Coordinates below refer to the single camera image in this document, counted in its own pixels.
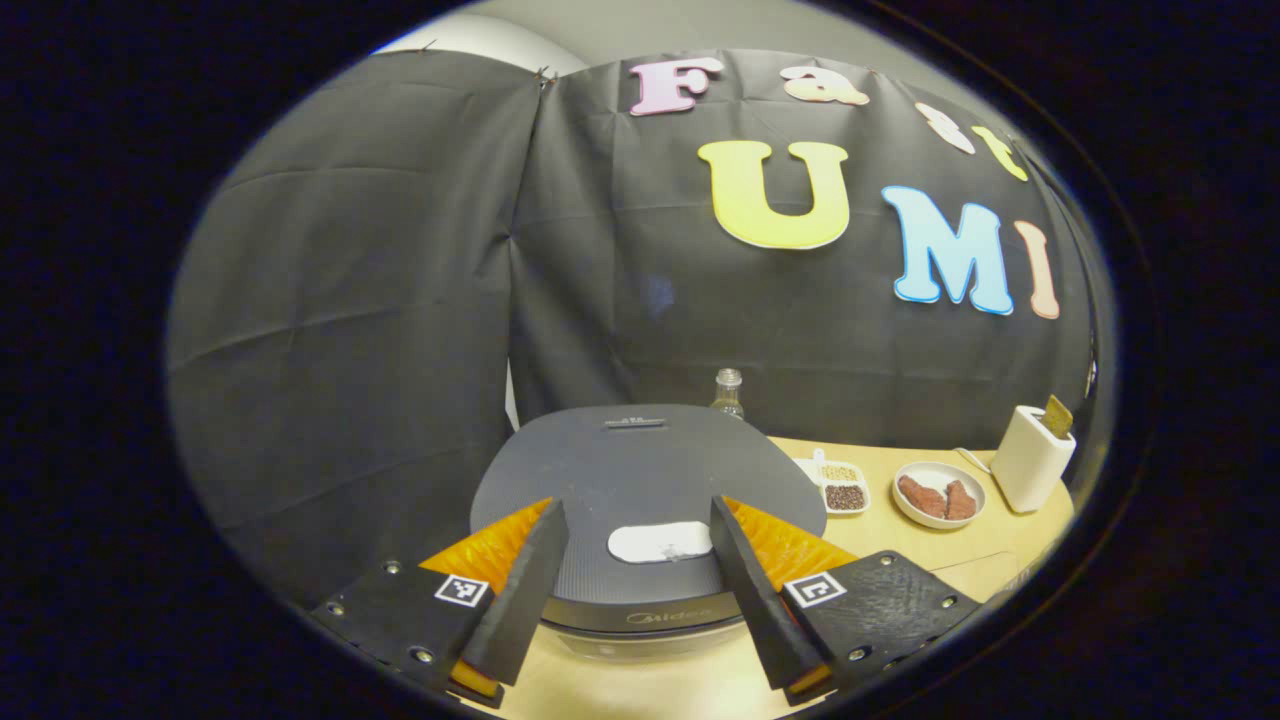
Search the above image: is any black backdrop cloth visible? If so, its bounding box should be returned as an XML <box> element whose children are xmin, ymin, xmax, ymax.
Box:
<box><xmin>165</xmin><ymin>45</ymin><xmax>1101</xmax><ymax>606</ymax></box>

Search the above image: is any white toaster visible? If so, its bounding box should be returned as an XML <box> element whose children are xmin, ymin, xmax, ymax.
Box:
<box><xmin>990</xmin><ymin>404</ymin><xmax>1078</xmax><ymax>515</ymax></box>

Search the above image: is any round white plate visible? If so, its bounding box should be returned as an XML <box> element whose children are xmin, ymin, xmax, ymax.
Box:
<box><xmin>891</xmin><ymin>461</ymin><xmax>988</xmax><ymax>530</ymax></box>

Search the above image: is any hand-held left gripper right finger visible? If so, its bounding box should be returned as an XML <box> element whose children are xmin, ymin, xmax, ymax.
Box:
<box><xmin>708</xmin><ymin>495</ymin><xmax>983</xmax><ymax>706</ymax></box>

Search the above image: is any white divided bean dish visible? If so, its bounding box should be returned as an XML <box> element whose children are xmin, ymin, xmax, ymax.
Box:
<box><xmin>795</xmin><ymin>449</ymin><xmax>872</xmax><ymax>516</ymax></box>

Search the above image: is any dark grey rice cooker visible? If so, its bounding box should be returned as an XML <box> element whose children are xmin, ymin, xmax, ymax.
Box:
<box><xmin>468</xmin><ymin>403</ymin><xmax>829</xmax><ymax>661</ymax></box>

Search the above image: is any small clear glass bottle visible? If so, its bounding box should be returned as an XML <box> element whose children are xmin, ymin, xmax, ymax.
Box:
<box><xmin>710</xmin><ymin>368</ymin><xmax>746</xmax><ymax>421</ymax></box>

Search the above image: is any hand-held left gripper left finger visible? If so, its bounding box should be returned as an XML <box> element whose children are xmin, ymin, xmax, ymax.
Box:
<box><xmin>310</xmin><ymin>497</ymin><xmax>571</xmax><ymax>709</ymax></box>

